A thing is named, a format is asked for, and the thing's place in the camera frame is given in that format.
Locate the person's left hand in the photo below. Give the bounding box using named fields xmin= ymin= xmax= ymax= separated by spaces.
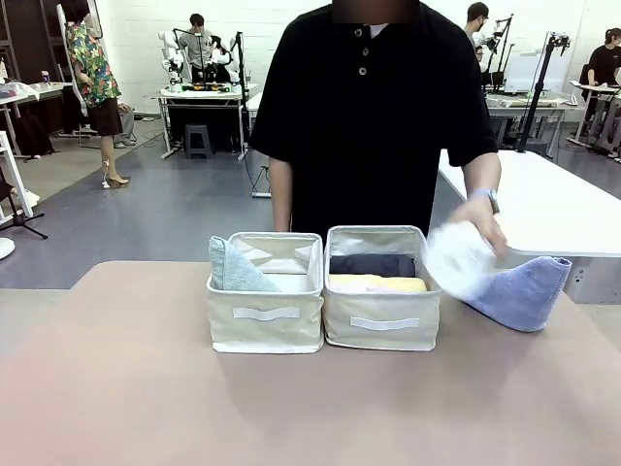
xmin=452 ymin=196 xmax=510 ymax=261

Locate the white towel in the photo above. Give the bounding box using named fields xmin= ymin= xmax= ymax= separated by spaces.
xmin=424 ymin=218 xmax=499 ymax=300

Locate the yellow towel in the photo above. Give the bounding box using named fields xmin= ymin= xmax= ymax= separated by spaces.
xmin=329 ymin=274 xmax=429 ymax=294

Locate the dark grey towel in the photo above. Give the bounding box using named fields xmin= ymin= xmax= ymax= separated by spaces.
xmin=329 ymin=252 xmax=417 ymax=280

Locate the light teal towel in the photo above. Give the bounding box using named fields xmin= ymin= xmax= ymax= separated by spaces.
xmin=208 ymin=235 xmax=282 ymax=293

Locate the person's left forearm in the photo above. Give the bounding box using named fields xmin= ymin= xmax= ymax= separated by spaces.
xmin=464 ymin=152 xmax=504 ymax=201

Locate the person's right forearm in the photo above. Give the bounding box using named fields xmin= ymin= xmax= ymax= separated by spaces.
xmin=269 ymin=157 xmax=296 ymax=233

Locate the silver wristwatch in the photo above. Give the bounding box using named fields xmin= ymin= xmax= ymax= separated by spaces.
xmin=468 ymin=187 xmax=501 ymax=216

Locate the large white table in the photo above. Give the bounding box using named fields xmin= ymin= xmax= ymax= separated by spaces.
xmin=438 ymin=148 xmax=621 ymax=258

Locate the purple folded towel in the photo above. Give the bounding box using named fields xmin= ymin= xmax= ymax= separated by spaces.
xmin=458 ymin=255 xmax=573 ymax=334

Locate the grey desk with items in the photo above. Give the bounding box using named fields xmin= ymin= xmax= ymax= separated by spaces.
xmin=484 ymin=91 xmax=586 ymax=159

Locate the person in black polo shirt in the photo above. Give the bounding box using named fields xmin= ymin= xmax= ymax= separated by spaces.
xmin=249 ymin=0 xmax=501 ymax=235

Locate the person in black at desk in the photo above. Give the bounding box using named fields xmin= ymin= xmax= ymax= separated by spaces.
xmin=579 ymin=27 xmax=621 ymax=159

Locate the man with dark short hair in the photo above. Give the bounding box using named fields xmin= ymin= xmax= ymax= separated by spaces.
xmin=463 ymin=1 xmax=492 ymax=75

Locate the grey plastic stool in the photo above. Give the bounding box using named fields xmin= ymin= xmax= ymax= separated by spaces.
xmin=183 ymin=123 xmax=214 ymax=160

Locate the white background robot table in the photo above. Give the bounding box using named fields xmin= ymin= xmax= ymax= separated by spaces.
xmin=152 ymin=84 xmax=261 ymax=161

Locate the seated person in grey trousers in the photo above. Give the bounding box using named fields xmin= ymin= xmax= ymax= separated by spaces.
xmin=114 ymin=99 xmax=140 ymax=150

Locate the woman in floral shirt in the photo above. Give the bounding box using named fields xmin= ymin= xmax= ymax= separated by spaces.
xmin=57 ymin=0 xmax=131 ymax=190

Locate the black floor tripod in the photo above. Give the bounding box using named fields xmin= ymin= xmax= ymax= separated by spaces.
xmin=0 ymin=187 xmax=49 ymax=242

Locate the white side table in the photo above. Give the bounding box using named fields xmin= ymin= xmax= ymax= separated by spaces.
xmin=0 ymin=81 xmax=74 ymax=159

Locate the beige fabric basket straight handle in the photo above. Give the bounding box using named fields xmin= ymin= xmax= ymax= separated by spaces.
xmin=322 ymin=224 xmax=441 ymax=352

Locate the black camera stand pole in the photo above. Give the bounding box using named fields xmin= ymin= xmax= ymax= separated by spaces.
xmin=514 ymin=31 xmax=570 ymax=154

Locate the beige fabric basket wavy handle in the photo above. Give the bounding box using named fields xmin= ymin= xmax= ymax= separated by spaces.
xmin=207 ymin=231 xmax=325 ymax=354

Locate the white shelf frame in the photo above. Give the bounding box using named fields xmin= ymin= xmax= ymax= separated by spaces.
xmin=0 ymin=129 xmax=35 ymax=219

